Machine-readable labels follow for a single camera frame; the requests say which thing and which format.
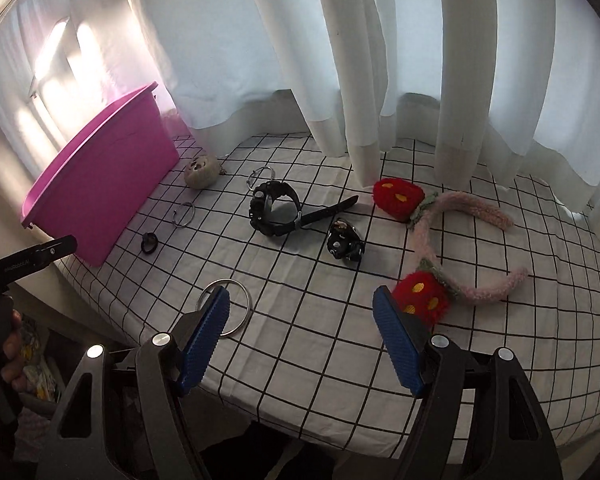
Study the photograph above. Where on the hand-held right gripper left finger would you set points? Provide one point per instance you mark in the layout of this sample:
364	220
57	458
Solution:
211	330

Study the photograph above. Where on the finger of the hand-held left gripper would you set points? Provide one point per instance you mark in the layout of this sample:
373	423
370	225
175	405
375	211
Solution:
35	257

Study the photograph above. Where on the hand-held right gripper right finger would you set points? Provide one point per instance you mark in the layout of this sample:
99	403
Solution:
395	332

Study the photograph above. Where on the large silver bangle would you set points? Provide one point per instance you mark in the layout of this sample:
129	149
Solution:
245	310

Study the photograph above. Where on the pink strawberry plush headband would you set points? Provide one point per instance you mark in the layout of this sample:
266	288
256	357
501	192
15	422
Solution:
422	240

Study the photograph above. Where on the pink plastic tub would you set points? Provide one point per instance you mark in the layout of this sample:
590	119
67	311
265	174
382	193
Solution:
105	170

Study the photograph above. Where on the large black wristwatch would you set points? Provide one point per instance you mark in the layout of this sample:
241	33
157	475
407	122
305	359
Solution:
272	195

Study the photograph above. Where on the person's left hand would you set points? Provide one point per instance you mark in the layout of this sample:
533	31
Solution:
13	350

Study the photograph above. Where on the colourful packet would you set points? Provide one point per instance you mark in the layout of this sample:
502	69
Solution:
37	365

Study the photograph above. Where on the beige round plush toy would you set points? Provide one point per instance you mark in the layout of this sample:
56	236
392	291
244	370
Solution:
201	172

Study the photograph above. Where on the white thick curtain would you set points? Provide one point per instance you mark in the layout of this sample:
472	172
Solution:
360	85

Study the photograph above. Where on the white sheer curtain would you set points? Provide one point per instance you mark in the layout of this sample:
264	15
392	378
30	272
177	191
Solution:
220	40

